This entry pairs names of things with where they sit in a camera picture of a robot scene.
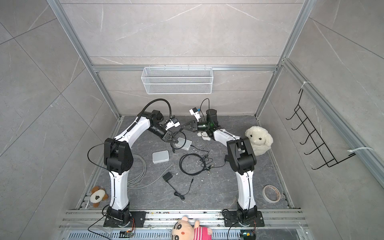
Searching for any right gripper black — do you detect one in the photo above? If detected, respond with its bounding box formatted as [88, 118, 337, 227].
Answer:
[182, 121, 211, 133]

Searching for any short black ethernet cable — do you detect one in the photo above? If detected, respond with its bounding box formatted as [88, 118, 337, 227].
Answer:
[169, 130, 188, 154]

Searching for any white network switch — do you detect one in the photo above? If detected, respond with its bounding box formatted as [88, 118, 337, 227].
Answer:
[152, 150, 170, 164]
[175, 138, 192, 151]

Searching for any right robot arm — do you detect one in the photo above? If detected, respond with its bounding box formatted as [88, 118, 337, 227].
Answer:
[181, 108, 258, 226]

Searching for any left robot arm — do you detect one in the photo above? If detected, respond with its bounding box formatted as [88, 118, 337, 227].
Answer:
[102, 99, 180, 228]

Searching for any small white plush toy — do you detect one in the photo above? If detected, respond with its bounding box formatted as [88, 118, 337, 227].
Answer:
[197, 132, 211, 141]

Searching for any black power adapter near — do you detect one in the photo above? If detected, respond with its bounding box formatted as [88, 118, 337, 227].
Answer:
[162, 172, 194, 201]

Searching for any large white plush dog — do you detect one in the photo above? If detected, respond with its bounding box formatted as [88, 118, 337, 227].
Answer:
[245, 126, 274, 156]

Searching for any pink striped cartoon doll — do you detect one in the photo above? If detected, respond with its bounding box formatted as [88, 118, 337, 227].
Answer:
[171, 217, 213, 240]

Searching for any brown white plush toy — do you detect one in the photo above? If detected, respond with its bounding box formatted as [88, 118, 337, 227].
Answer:
[90, 186, 109, 208]

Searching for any roll of tape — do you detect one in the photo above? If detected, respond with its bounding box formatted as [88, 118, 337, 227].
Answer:
[262, 185, 281, 204]

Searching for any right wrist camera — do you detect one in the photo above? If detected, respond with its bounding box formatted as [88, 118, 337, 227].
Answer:
[189, 108, 201, 122]

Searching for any large coiled black cable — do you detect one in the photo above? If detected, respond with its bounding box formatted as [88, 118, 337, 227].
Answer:
[179, 153, 214, 176]

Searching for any grey cable bundle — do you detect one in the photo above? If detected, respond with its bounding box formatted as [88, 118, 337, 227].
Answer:
[122, 153, 173, 190]

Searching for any white wire mesh basket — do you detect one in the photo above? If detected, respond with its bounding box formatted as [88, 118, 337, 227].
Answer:
[141, 67, 214, 95]

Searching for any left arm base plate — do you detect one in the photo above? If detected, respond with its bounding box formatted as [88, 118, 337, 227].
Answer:
[103, 211, 146, 228]

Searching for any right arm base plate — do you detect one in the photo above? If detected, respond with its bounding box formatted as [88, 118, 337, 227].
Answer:
[221, 209, 265, 228]

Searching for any black wire hook rack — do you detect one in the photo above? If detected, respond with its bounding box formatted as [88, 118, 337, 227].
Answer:
[286, 89, 356, 171]

